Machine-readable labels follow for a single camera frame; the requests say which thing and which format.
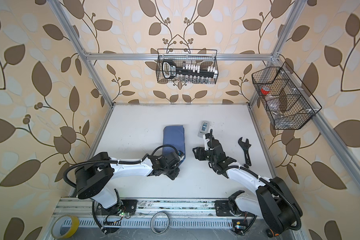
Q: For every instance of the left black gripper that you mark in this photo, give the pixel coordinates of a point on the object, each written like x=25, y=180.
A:
x=175, y=176

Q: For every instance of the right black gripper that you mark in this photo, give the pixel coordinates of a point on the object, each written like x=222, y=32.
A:
x=199, y=153

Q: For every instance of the blue wrapping paper sheet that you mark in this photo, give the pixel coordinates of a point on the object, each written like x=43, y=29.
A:
x=175, y=136

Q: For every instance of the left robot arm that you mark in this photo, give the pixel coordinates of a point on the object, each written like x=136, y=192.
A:
x=91, y=178

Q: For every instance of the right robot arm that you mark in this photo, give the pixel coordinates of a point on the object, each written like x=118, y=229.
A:
x=274, y=200

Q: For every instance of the black adjustable wrench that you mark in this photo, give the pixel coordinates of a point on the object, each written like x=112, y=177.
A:
x=245, y=147

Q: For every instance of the black socket set holder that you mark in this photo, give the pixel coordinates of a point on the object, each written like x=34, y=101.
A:
x=190, y=72

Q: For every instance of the yellow tape roll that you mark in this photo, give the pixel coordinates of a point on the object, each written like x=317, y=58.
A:
x=65, y=227

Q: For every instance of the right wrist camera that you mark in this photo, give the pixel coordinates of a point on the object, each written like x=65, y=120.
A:
x=208, y=141

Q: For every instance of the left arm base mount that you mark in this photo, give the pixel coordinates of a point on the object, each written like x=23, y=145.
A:
x=125, y=206

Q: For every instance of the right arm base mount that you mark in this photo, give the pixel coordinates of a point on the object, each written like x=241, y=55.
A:
x=229, y=208

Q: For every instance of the back wire basket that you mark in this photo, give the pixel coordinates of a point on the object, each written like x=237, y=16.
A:
x=203, y=57

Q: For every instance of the wire basket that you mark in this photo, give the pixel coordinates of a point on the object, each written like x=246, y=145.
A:
x=290, y=103
x=203, y=57

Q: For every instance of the right wire basket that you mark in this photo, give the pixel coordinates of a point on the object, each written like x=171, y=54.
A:
x=290, y=103

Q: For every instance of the orange handled screwdriver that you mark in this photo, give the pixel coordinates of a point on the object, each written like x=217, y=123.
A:
x=271, y=234

